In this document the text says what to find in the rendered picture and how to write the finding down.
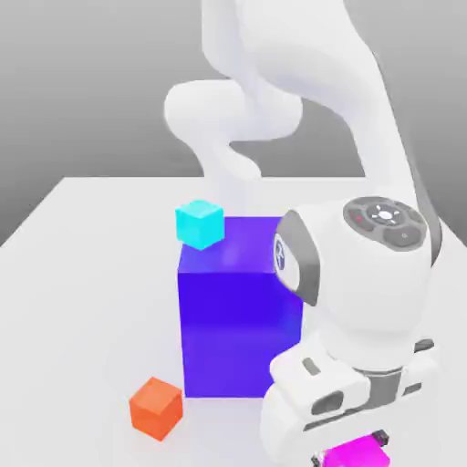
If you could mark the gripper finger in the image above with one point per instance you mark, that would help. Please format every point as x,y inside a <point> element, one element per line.
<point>381,437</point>
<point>318,460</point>

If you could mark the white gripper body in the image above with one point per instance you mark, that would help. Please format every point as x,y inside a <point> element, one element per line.
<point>284,434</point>

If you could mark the small magenta cube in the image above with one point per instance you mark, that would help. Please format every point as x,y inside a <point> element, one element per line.
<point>357,452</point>

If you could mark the small cyan cube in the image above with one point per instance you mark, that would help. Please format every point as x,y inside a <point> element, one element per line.
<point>200,224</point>

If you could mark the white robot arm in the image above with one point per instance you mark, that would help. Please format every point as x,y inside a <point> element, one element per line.
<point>365,277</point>

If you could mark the large blue box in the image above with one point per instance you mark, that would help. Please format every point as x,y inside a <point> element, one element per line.
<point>237,328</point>

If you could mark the small orange cube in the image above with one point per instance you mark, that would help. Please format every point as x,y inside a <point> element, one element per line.
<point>155,410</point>

